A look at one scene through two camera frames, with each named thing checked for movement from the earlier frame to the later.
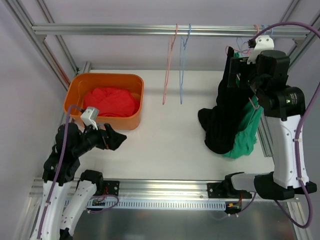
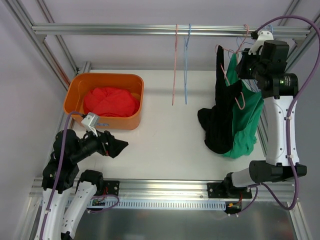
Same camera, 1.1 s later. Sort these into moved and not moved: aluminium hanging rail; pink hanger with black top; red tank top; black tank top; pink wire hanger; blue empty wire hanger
Moved: pink hanger with black top; pink wire hanger; black tank top
Not moved: aluminium hanging rail; red tank top; blue empty wire hanger
